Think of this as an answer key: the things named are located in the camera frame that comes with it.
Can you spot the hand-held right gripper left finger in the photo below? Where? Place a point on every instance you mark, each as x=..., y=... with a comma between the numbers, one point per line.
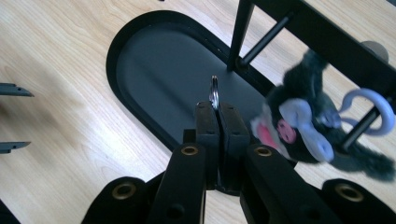
x=207, y=130

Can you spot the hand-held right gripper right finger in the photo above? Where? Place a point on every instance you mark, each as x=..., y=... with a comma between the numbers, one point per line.
x=233, y=137

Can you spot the black key rack with tray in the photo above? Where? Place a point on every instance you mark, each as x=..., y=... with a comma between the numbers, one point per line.
x=162, y=77

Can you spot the grey round tag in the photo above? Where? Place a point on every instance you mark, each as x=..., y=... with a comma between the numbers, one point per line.
x=377, y=49

